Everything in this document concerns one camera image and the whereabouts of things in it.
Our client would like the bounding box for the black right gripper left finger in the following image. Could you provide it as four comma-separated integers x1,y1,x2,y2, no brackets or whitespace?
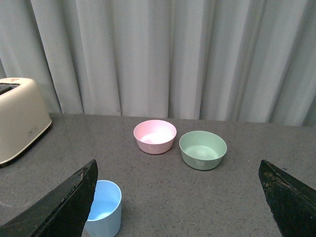
0,159,98,237

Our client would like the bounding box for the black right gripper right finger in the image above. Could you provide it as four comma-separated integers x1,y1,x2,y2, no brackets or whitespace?
258,160,316,237

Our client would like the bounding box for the light blue plastic cup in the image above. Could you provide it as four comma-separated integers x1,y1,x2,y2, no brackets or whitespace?
84,180,122,237

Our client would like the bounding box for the green plastic bowl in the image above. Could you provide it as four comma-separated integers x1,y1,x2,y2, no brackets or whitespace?
179,130,227,171

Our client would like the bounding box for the cream white toaster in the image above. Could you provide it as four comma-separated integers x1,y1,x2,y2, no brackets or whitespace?
0,78,52,165

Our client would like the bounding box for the pink plastic bowl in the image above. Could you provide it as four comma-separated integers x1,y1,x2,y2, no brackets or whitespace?
133,119,177,155

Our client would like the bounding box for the grey-white curtain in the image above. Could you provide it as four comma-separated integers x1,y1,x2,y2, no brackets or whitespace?
0,0,316,127

